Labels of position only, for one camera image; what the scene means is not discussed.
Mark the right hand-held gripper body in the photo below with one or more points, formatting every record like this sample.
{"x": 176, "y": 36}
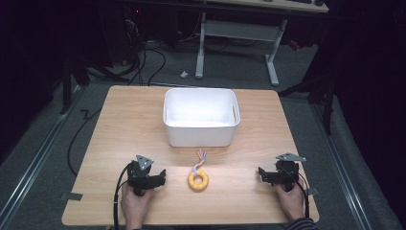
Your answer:
{"x": 286, "y": 174}

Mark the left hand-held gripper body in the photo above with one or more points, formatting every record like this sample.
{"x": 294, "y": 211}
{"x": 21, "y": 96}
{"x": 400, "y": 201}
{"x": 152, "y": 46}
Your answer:
{"x": 142, "y": 179}

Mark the white plastic bin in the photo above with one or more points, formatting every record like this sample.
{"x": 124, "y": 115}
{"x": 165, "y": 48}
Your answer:
{"x": 201, "y": 135}

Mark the person's left hand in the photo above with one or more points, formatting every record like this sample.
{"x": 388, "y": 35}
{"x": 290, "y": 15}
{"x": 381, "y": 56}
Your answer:
{"x": 135, "y": 206}

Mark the person's right hand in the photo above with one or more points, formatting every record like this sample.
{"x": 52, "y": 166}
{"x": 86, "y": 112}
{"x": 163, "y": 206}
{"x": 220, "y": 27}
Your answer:
{"x": 291, "y": 204}

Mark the grey tape piece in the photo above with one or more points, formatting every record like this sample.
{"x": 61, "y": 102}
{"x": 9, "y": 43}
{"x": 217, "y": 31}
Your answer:
{"x": 312, "y": 191}
{"x": 71, "y": 196}

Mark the black stand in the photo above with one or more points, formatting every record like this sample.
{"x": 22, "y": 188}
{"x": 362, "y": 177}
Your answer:
{"x": 66, "y": 89}
{"x": 327, "y": 105}

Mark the white paper scrap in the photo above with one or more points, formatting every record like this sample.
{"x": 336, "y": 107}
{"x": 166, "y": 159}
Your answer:
{"x": 184, "y": 74}

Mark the white-legged wooden desk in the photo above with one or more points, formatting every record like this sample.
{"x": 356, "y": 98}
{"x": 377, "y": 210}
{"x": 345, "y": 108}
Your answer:
{"x": 242, "y": 32}

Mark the metal floor rail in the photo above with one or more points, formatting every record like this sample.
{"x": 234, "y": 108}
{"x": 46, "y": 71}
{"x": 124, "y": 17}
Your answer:
{"x": 35, "y": 163}
{"x": 344, "y": 172}

